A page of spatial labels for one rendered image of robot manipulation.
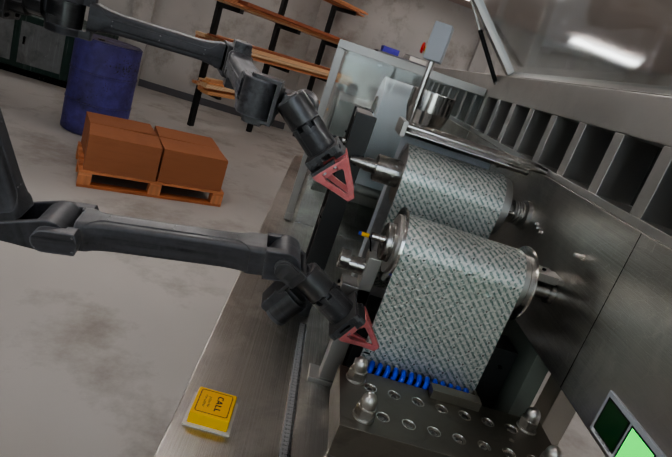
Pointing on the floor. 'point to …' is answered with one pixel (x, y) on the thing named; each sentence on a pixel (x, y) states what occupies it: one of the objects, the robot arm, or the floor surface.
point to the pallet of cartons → (149, 159)
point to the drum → (99, 80)
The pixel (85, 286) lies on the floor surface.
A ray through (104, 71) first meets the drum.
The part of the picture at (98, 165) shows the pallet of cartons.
